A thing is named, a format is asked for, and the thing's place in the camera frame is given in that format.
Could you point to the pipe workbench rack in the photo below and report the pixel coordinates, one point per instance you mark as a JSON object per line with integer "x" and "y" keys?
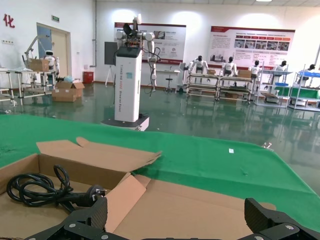
{"x": 235, "y": 87}
{"x": 202, "y": 86}

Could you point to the white humanoid robot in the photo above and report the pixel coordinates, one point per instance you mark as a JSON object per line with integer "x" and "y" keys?
{"x": 310, "y": 68}
{"x": 198, "y": 65}
{"x": 230, "y": 67}
{"x": 255, "y": 70}
{"x": 282, "y": 67}

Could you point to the large cardboard box on workbench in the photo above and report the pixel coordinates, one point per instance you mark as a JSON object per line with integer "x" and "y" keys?
{"x": 244, "y": 73}

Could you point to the small white desk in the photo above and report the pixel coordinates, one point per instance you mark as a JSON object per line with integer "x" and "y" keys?
{"x": 170, "y": 71}

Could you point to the wide red-topped poster board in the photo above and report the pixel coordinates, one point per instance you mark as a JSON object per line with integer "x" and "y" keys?
{"x": 250, "y": 40}

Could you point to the white pipe shelf rack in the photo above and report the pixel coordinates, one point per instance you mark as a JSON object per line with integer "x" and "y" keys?
{"x": 21, "y": 85}

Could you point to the small round-headed white robot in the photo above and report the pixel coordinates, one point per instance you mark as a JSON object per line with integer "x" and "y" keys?
{"x": 50, "y": 58}

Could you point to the green exit sign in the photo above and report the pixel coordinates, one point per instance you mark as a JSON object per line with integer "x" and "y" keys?
{"x": 55, "y": 18}

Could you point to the dark display screen on stand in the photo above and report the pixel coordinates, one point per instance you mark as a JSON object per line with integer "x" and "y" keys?
{"x": 110, "y": 53}

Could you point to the black stool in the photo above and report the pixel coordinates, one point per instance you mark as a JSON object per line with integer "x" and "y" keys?
{"x": 169, "y": 79}

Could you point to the small red-topped poster board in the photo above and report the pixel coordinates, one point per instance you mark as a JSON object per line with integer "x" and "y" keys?
{"x": 172, "y": 42}

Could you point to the grey wall pipe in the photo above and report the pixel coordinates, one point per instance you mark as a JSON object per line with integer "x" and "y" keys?
{"x": 95, "y": 30}

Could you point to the open brown cardboard box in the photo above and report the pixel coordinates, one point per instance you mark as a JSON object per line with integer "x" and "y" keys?
{"x": 187, "y": 212}

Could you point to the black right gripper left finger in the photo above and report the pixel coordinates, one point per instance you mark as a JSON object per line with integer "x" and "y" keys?
{"x": 82, "y": 225}

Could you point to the beige door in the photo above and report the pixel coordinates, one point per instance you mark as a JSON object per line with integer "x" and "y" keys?
{"x": 60, "y": 50}

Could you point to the red waste bin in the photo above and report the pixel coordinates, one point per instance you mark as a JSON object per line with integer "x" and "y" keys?
{"x": 88, "y": 78}

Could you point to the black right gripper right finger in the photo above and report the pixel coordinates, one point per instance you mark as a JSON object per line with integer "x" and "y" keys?
{"x": 270, "y": 223}

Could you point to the open cardboard floor box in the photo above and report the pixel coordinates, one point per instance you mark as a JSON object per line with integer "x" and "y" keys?
{"x": 79, "y": 91}

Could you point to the green tablecloth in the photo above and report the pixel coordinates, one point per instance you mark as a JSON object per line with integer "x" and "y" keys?
{"x": 212, "y": 162}

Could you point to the blue-topped rack with green shelf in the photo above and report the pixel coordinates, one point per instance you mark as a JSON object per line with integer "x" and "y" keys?
{"x": 305, "y": 93}

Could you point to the cardboard box on pipe rack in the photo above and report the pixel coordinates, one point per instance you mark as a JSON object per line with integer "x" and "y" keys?
{"x": 37, "y": 65}

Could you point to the small cardboard box on workbench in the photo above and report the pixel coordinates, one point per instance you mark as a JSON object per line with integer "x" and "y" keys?
{"x": 211, "y": 72}

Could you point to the metal table clip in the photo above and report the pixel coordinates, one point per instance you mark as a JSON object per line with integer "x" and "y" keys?
{"x": 267, "y": 145}

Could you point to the light blue plastic bag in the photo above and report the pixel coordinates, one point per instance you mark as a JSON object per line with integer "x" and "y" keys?
{"x": 67, "y": 79}

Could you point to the white tower robot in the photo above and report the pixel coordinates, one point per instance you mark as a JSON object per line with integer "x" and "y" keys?
{"x": 126, "y": 87}

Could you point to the small white label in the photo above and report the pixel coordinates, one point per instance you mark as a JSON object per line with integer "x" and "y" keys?
{"x": 231, "y": 150}

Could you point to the cardboard box with torn corner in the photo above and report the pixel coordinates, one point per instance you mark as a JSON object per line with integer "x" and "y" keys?
{"x": 87, "y": 162}

